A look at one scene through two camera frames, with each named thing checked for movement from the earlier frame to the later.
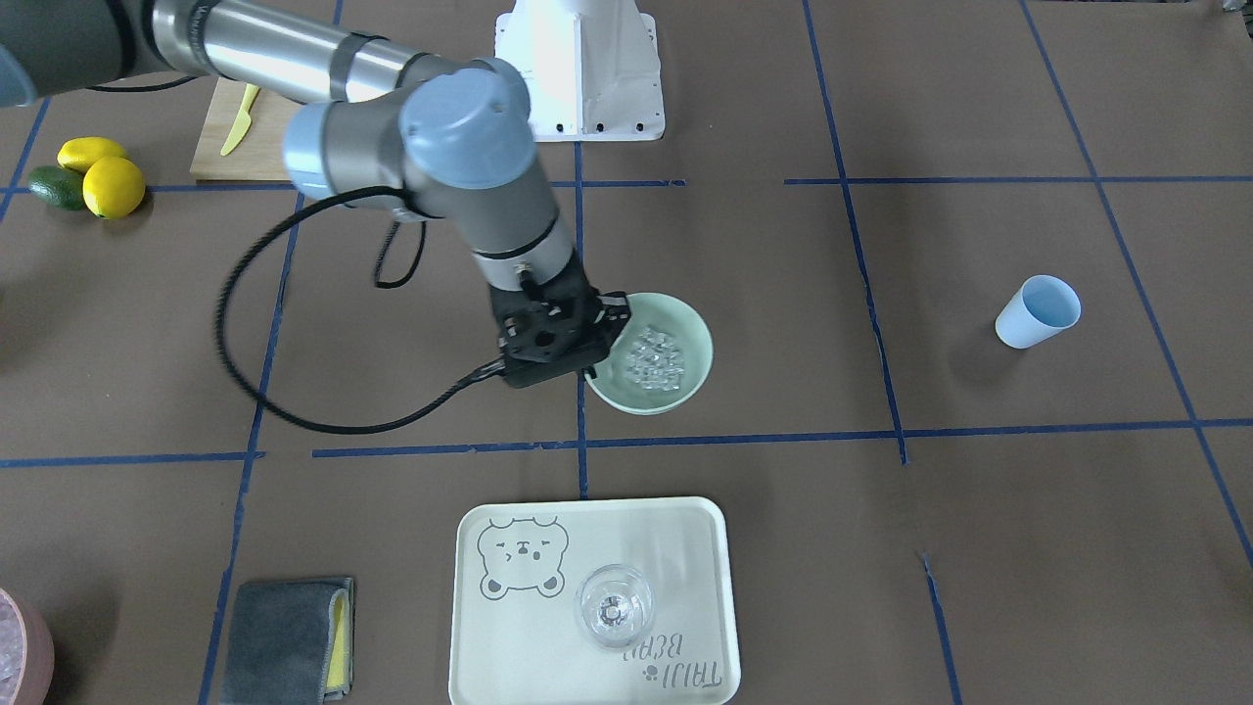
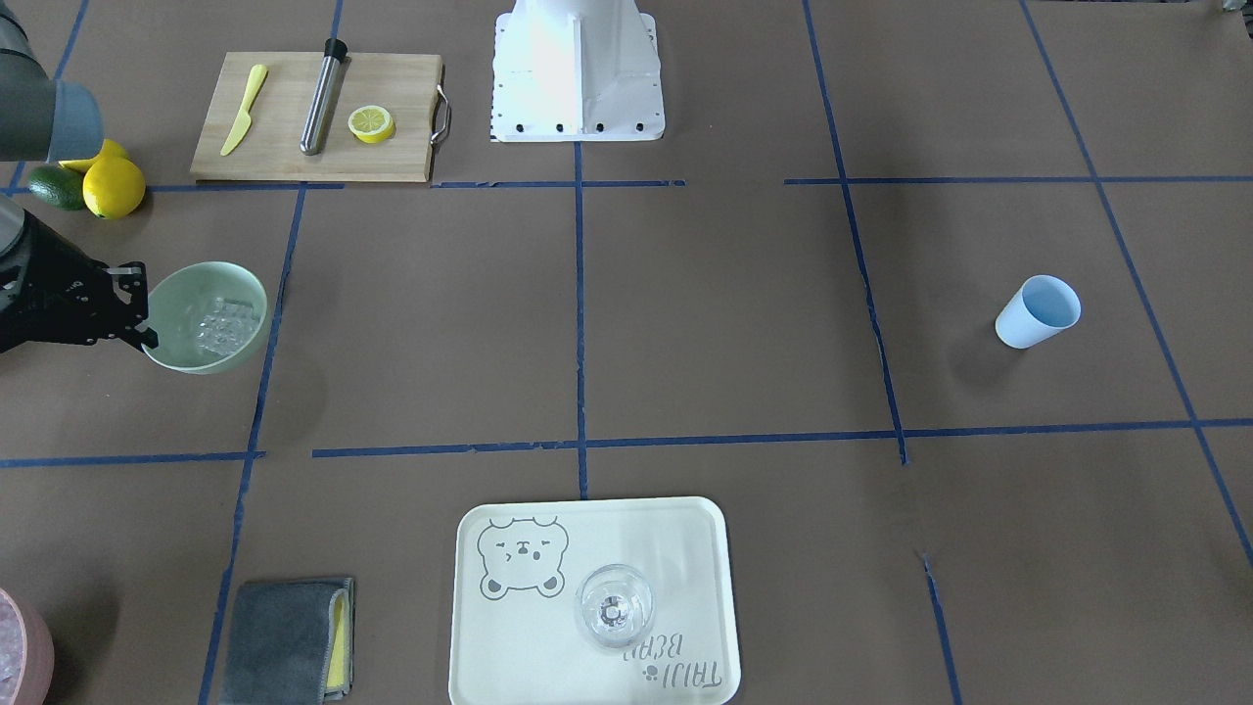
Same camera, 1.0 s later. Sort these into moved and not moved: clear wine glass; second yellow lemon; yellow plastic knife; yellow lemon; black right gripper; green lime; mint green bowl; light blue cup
Moved: mint green bowl; black right gripper
Not moved: yellow lemon; green lime; yellow plastic knife; clear wine glass; second yellow lemon; light blue cup
